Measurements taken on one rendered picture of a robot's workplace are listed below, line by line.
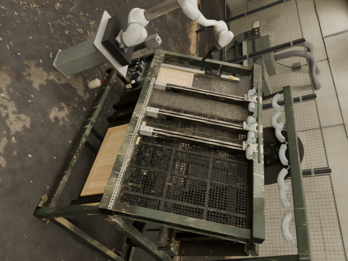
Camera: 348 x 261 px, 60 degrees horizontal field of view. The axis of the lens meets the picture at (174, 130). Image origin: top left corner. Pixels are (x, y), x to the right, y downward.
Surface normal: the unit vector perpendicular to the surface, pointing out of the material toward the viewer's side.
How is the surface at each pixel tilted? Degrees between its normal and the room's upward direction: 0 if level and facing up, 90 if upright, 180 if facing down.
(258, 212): 57
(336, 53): 90
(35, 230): 0
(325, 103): 90
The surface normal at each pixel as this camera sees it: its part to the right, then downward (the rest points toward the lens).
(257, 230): 0.10, -0.64
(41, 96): 0.88, -0.18
